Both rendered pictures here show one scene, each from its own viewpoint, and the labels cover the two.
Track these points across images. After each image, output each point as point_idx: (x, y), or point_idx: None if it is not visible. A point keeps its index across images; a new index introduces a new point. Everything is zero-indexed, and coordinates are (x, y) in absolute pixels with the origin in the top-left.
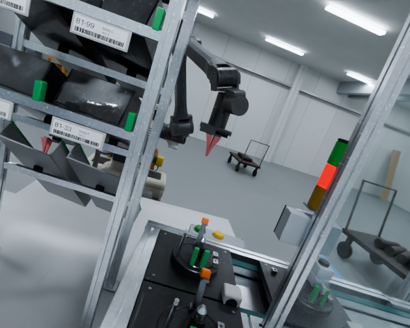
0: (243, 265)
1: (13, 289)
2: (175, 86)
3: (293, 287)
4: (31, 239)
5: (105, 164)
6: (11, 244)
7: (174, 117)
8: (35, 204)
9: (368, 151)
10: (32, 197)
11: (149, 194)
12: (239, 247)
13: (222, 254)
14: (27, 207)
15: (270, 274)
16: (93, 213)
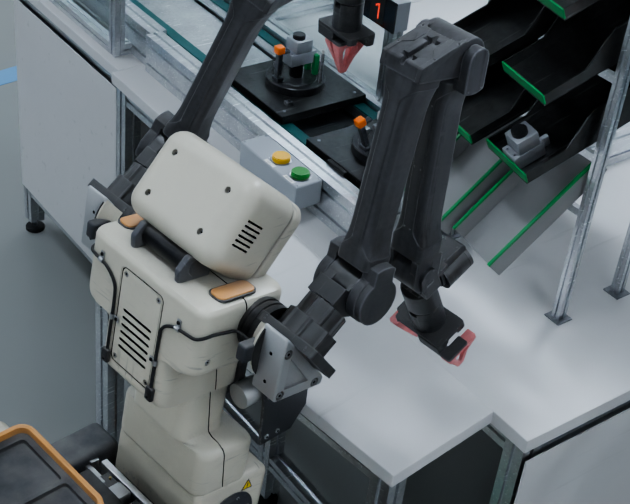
0: (301, 133)
1: (543, 268)
2: (230, 79)
3: None
4: (505, 314)
5: (224, 440)
6: (531, 315)
7: (210, 144)
8: (472, 374)
9: None
10: (469, 394)
11: (78, 436)
12: (272, 139)
13: (328, 140)
14: (488, 372)
15: (299, 106)
16: (385, 328)
